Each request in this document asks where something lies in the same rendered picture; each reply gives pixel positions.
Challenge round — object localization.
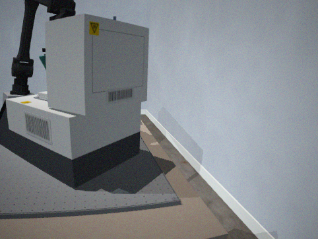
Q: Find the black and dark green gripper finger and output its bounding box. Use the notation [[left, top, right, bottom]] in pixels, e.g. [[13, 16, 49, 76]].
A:
[[39, 55, 46, 69]]

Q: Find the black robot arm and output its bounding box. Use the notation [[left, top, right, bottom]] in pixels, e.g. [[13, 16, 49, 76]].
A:
[[10, 0, 76, 96]]

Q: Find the white benchtop lab instrument with lid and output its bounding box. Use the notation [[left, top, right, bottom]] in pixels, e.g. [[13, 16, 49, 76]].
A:
[[0, 14, 149, 188]]

